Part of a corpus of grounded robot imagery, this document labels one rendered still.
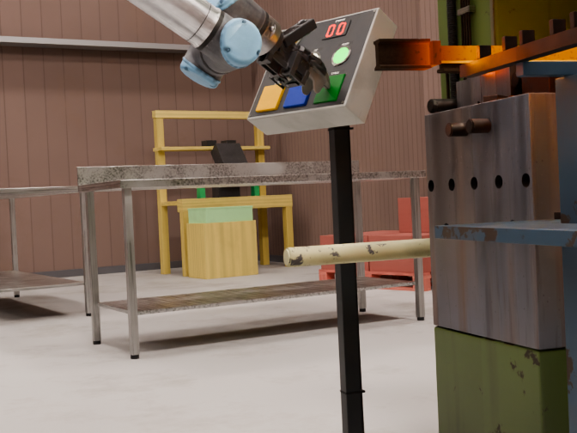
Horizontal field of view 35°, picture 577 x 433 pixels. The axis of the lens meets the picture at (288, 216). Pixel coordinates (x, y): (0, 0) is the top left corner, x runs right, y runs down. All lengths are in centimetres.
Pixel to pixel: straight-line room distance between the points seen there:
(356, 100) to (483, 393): 74
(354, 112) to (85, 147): 841
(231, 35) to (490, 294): 69
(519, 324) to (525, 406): 15
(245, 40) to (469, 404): 84
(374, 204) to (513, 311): 744
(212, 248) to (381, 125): 205
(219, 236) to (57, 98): 262
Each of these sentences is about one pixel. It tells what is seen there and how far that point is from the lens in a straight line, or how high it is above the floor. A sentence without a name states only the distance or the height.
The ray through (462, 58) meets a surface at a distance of 141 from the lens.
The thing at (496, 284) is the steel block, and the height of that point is 57.
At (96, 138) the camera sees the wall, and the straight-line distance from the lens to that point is 1047.
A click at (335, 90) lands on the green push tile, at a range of 215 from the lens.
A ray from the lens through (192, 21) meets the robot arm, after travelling 176.
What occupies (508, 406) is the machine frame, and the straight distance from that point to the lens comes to 175.
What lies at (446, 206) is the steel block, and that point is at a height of 72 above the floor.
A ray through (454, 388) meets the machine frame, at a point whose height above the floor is 35.
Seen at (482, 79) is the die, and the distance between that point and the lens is 187.
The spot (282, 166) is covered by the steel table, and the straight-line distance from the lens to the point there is 563.
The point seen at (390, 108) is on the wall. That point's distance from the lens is 887.
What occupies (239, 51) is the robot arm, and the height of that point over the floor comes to 104.
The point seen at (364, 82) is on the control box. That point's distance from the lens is 216.
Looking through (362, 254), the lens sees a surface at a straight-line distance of 208.
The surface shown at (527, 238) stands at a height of 69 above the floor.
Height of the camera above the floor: 75
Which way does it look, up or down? 1 degrees down
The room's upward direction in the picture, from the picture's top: 3 degrees counter-clockwise
